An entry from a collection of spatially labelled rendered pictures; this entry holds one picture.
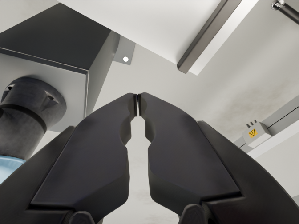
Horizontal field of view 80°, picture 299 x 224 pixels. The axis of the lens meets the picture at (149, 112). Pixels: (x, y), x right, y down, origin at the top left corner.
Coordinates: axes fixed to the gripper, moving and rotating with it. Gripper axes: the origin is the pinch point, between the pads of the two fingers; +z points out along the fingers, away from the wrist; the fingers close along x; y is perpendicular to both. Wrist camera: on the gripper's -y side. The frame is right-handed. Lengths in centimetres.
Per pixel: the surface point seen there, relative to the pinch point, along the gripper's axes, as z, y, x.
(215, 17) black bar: 17.1, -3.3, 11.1
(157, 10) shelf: 19.6, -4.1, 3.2
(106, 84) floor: 121, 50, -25
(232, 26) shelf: 19.0, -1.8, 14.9
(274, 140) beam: 58, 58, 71
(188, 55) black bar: 18.2, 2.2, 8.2
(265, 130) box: 60, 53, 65
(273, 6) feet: 102, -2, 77
